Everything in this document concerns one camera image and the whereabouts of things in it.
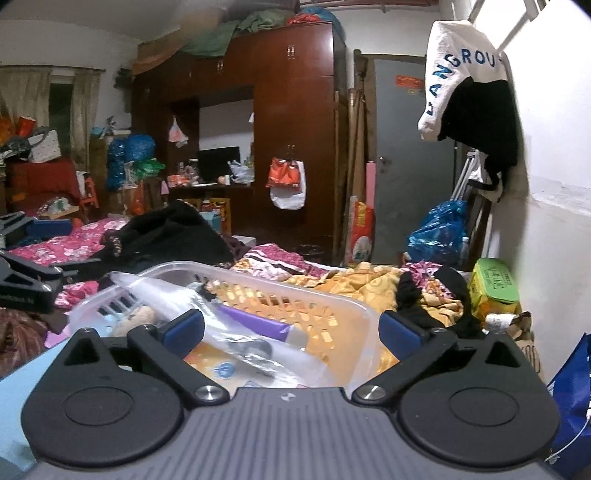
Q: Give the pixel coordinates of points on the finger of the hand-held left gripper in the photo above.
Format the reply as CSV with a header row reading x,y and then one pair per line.
x,y
27,288
51,227

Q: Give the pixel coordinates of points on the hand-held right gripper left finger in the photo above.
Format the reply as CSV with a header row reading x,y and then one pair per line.
x,y
184,331

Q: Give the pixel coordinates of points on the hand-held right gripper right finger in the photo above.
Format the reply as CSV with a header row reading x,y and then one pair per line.
x,y
399,331

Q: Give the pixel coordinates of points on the orange tissue pack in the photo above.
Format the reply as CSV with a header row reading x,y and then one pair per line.
x,y
207,360

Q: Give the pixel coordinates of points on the clear plastic bag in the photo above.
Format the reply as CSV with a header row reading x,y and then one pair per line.
x,y
157,295

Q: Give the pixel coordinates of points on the purple tissue pack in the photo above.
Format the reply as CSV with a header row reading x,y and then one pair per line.
x,y
258,321

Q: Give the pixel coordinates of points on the white plastic basket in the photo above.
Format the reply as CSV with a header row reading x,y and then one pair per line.
x,y
323,318

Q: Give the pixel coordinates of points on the pink floral blanket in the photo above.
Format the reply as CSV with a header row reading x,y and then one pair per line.
x,y
60,244

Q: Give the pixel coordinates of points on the red cloth covered furniture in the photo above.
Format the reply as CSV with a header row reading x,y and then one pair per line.
x,y
41,180

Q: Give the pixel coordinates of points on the red plastic stool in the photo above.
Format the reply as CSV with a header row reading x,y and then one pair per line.
x,y
90,194

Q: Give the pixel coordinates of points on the black cloth pile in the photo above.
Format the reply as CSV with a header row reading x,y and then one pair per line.
x,y
455,314

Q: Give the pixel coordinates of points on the pink floral cloth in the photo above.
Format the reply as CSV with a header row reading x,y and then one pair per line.
x,y
422,272

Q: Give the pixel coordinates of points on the yellow printed blanket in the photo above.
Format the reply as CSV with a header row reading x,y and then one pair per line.
x,y
360,281

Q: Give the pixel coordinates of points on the patterned gift box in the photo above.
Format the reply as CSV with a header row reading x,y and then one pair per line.
x,y
44,146

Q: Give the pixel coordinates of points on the black fuzzy clothing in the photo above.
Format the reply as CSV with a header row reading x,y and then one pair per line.
x,y
175,235

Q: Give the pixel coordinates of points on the blue plastic bags pile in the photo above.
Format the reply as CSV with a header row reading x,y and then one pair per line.
x,y
127,159

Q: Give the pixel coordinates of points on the blue plastic bag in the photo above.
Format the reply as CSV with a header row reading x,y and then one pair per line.
x,y
436,235

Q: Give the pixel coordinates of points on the green lidded box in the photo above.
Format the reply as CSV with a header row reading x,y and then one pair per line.
x,y
491,281

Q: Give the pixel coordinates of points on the red yellow sack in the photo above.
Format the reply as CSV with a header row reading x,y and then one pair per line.
x,y
361,230

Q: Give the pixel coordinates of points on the beige curtain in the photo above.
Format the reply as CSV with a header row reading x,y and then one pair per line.
x,y
85,120
23,92

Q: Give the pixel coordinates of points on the maroon striped blanket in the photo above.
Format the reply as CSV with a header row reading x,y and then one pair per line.
x,y
272,258

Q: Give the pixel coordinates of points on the grey door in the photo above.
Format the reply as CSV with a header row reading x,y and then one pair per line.
x,y
401,207

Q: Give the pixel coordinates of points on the brown paper bag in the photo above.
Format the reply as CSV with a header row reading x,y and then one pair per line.
x,y
526,350

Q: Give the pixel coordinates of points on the pink board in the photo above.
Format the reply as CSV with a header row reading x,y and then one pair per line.
x,y
370,182

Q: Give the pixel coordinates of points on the white pink plastic bag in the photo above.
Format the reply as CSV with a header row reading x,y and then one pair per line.
x,y
178,134

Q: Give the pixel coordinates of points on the white hanging bag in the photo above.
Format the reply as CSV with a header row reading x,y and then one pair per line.
x,y
288,198

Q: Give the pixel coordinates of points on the white folding rack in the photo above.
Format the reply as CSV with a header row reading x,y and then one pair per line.
x,y
466,175

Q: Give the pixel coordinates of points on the black monitor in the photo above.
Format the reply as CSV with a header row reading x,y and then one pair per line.
x,y
217,164

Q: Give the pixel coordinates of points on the orange red hanging bag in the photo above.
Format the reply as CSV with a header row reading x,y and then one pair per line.
x,y
281,173

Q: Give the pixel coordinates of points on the blue tote bag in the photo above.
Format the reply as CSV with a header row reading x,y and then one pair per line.
x,y
572,406

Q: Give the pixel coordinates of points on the wooden planks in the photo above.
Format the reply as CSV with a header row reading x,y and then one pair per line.
x,y
355,138

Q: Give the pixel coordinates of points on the black hanging garment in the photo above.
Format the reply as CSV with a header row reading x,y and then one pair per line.
x,y
480,124

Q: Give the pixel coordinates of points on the dark wooden wardrobe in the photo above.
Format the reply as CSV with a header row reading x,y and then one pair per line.
x,y
295,115

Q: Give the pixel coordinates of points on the green cloth bundle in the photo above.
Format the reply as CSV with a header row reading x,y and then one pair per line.
x,y
217,34

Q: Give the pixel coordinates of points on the white lettered hoodie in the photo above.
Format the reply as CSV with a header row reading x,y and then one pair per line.
x,y
443,69

